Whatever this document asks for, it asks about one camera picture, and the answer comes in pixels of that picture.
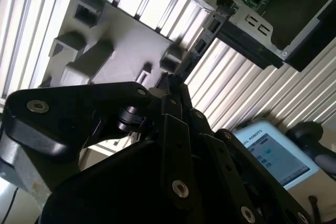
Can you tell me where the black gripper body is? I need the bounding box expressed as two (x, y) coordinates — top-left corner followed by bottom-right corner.
(39, 139), (238, 224)

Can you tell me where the black RAM stick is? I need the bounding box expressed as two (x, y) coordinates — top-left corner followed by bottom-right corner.
(169, 8), (226, 80)

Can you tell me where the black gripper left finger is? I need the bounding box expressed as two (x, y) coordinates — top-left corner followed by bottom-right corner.
(4, 73), (196, 209)

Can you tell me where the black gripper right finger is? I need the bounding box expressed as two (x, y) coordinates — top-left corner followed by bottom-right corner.
(172, 76), (317, 224)

